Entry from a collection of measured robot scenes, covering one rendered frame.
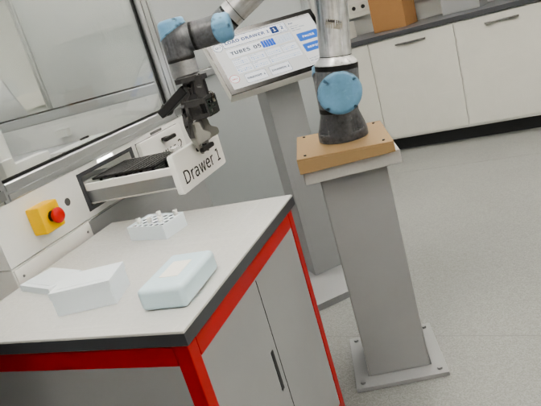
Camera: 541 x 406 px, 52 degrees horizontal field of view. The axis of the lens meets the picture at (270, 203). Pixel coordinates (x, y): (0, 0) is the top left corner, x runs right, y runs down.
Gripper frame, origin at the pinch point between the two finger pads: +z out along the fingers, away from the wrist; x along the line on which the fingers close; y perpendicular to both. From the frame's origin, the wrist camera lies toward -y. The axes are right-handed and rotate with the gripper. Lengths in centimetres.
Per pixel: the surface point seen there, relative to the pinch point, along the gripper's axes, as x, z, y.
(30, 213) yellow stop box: -36.6, 0.6, -31.5
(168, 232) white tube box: -29.1, 13.2, 0.3
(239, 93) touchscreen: 68, -5, -14
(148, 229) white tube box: -29.4, 11.5, -4.9
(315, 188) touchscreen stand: 92, 46, -1
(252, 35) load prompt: 91, -25, -11
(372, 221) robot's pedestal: 16, 35, 39
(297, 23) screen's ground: 105, -25, 5
